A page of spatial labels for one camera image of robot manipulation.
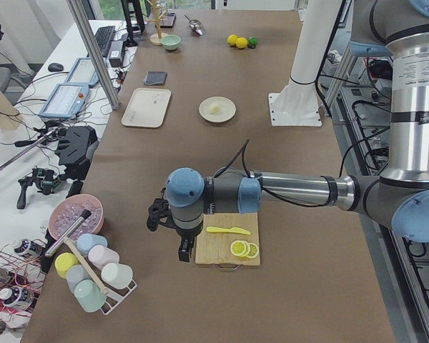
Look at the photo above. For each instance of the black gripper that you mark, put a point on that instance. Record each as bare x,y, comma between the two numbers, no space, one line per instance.
188,234

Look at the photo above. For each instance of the cream rabbit tray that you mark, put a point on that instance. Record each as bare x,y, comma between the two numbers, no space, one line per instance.
147,108

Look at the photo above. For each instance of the metal tube tool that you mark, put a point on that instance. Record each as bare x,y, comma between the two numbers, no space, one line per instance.
73,227

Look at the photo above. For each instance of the pink cup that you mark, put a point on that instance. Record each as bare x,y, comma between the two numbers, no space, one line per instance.
100,256

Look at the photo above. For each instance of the white cup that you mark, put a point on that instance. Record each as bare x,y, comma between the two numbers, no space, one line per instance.
117,275

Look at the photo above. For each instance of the blue cup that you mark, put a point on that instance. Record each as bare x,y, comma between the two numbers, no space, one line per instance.
87,241

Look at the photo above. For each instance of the yellow plastic knife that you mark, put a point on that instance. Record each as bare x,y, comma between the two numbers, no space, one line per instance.
232,230

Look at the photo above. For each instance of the lemon slice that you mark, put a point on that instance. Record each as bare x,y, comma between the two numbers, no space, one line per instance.
253,251
239,248

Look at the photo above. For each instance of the pink bowl of crystals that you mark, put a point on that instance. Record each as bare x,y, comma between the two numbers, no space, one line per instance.
70,210

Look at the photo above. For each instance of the white cup rack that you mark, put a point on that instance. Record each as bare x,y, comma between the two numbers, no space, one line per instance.
114,296

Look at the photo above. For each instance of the grey cup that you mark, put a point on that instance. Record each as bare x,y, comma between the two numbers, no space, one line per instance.
75,275

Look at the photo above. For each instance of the yellow cup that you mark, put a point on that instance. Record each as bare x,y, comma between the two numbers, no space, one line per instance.
64,262

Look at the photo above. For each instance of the mint green cup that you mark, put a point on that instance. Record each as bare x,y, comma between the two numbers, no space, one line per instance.
89,296

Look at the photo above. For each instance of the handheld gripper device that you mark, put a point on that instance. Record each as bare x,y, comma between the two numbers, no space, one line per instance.
45,180

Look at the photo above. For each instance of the cream round plate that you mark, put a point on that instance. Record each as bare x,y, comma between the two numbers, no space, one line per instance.
217,109

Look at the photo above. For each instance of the grey folded cloth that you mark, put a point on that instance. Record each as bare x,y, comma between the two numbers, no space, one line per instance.
153,78

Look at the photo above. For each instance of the teach pendant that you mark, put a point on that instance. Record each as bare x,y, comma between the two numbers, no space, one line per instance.
83,71
66,100

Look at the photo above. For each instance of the mint green bowl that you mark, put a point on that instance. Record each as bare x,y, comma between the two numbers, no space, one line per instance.
171,42

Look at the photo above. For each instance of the wooden mug tree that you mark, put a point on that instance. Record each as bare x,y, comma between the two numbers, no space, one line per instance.
159,11

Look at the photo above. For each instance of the black computer mouse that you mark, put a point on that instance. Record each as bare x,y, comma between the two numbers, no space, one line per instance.
55,67

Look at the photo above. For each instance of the black keyboard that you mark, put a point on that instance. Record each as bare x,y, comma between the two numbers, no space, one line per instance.
104,37

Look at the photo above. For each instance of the yellow lemon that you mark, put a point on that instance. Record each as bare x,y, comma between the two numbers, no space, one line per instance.
241,43
232,39

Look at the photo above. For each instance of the metal scoop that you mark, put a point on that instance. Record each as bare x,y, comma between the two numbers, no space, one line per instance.
195,25

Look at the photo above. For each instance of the green lime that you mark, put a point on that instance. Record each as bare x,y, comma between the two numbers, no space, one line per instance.
252,42

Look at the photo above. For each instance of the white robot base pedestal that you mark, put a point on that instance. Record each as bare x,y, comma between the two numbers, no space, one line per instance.
297,104

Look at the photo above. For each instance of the aluminium frame post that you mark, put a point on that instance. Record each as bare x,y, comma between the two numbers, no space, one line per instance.
80,18

